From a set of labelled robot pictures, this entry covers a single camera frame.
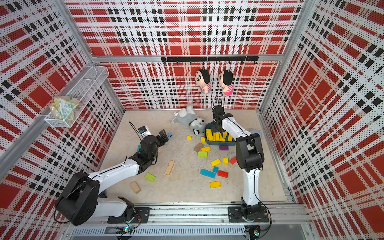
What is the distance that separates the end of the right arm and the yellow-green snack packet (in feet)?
2.16

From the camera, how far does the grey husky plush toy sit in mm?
1034

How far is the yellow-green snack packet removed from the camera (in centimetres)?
63
